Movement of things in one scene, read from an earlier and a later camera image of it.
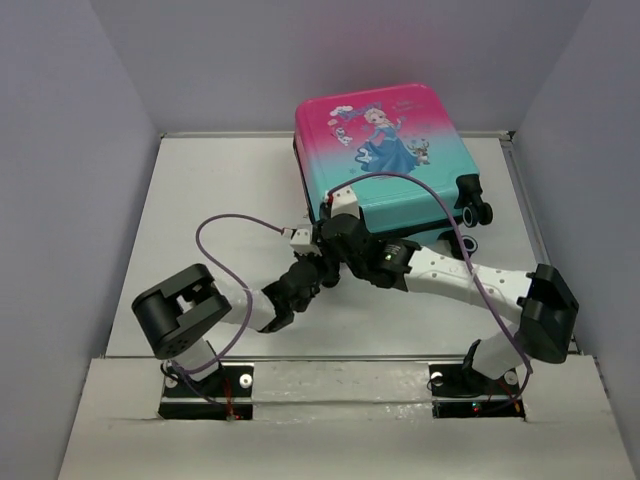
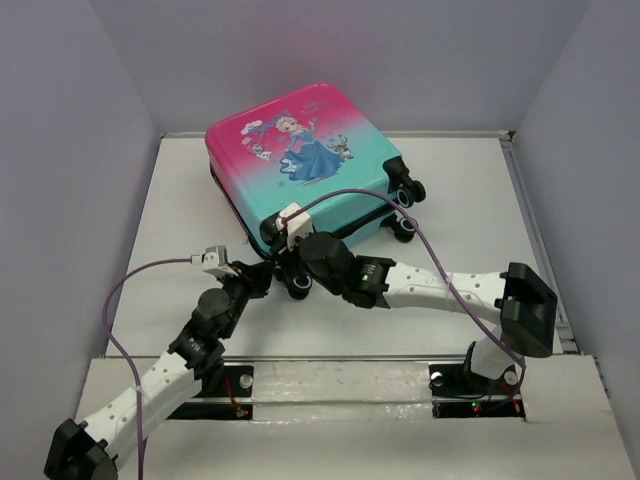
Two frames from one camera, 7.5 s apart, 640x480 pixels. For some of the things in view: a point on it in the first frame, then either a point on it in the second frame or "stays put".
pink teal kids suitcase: (397, 151) to (311, 150)
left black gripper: (314, 257) to (253, 278)
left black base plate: (226, 394) stays put
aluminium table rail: (341, 358) stays put
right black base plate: (459, 392) stays put
